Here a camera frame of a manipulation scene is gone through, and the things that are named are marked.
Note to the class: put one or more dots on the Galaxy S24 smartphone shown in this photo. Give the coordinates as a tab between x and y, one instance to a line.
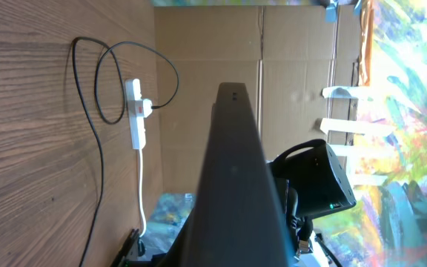
237	219

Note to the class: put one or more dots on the white charger plug adapter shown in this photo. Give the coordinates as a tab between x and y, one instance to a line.
143	108

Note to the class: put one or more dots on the white power strip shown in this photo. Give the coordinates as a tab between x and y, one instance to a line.
137	124

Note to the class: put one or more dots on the cardboard backdrop panel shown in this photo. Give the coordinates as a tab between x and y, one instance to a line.
285	56

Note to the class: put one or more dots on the colourful painted cloth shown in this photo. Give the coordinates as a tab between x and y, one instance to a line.
387	161

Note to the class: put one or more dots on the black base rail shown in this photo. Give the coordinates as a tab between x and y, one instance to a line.
132	249

